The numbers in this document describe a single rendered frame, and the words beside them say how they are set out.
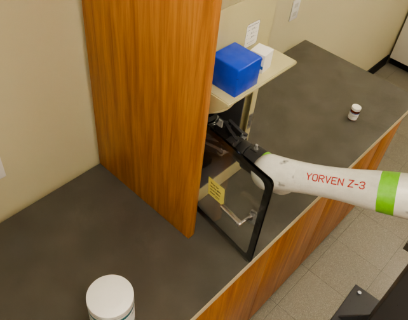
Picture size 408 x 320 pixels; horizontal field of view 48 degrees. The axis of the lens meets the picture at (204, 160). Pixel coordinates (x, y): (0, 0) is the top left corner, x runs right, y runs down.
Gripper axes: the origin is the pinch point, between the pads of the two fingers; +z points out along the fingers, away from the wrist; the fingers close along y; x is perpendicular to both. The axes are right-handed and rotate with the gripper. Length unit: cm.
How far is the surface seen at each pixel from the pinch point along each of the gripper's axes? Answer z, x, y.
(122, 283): -23, 11, 57
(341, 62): 4, 26, -115
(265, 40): -10.2, -33.6, -12.7
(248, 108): -7.9, -4.4, -14.6
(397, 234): -66, 120, -122
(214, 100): -16.7, -30.0, 17.2
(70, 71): 32.8, -18.6, 30.4
